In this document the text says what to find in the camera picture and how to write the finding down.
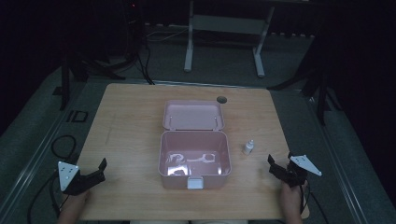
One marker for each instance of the black tripod stand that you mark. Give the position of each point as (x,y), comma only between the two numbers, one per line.
(81,70)
(317,90)

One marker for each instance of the pink plastic box with lid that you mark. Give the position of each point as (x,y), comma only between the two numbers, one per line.
(193,146)

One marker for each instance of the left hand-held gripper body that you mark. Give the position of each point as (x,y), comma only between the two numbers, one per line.
(71,178)

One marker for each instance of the person's right hand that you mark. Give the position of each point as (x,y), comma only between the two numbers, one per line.
(291,197)

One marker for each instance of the person's left hand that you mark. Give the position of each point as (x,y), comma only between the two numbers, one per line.
(77,200)

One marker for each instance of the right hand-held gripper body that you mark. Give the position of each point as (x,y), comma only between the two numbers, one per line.
(297,172)

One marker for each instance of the small white dropper bottle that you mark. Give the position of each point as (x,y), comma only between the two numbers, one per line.
(248,147)

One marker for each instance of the white metal stand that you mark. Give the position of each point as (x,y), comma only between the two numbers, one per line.
(229,25)

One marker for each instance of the black floor bracket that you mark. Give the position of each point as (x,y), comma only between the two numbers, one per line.
(77,116)

